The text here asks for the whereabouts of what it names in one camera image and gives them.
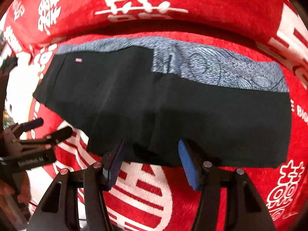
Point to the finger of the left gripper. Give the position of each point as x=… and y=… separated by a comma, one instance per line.
x=19, y=129
x=47, y=141

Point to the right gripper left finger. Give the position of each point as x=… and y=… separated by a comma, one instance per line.
x=58, y=208

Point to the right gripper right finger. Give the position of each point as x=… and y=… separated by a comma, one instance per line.
x=245, y=209

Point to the black pants with grey trim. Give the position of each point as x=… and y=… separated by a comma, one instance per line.
x=153, y=92

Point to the red sofa back cushion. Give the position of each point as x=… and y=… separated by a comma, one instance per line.
x=274, y=25

